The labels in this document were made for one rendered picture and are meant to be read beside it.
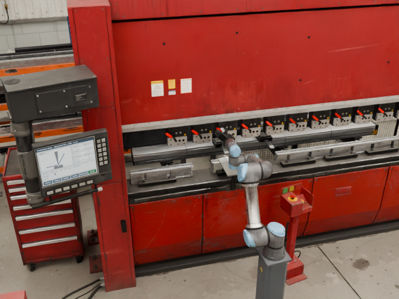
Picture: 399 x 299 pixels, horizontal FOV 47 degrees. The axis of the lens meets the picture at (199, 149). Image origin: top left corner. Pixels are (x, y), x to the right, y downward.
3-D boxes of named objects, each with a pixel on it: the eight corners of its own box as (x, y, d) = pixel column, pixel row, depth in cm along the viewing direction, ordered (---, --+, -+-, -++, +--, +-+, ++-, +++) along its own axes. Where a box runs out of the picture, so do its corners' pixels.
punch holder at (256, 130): (242, 138, 367) (243, 119, 359) (238, 133, 374) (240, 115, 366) (260, 136, 370) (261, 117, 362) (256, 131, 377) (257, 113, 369)
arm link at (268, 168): (279, 161, 294) (255, 149, 342) (262, 163, 292) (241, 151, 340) (279, 179, 296) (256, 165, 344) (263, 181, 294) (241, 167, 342)
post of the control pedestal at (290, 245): (288, 263, 394) (294, 211, 368) (284, 258, 399) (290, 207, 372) (293, 260, 396) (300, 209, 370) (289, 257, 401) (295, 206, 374)
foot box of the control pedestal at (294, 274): (288, 285, 387) (290, 275, 381) (271, 266, 407) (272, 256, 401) (307, 278, 395) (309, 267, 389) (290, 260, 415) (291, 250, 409)
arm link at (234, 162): (244, 169, 336) (244, 156, 331) (229, 171, 334) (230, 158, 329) (241, 164, 343) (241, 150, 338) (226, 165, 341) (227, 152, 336)
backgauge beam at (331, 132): (133, 166, 386) (132, 155, 381) (131, 158, 398) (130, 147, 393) (377, 134, 436) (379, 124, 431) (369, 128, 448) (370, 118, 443)
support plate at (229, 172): (227, 176, 352) (227, 175, 351) (218, 159, 374) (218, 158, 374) (250, 173, 356) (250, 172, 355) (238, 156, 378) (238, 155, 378)
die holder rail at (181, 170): (131, 184, 363) (130, 174, 359) (130, 180, 368) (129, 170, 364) (193, 175, 374) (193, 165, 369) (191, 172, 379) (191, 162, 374)
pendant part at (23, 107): (32, 218, 289) (5, 91, 247) (25, 198, 308) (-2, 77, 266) (110, 196, 310) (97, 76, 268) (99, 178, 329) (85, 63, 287)
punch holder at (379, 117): (376, 121, 393) (380, 104, 385) (370, 117, 400) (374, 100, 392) (391, 120, 396) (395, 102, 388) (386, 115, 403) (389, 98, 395)
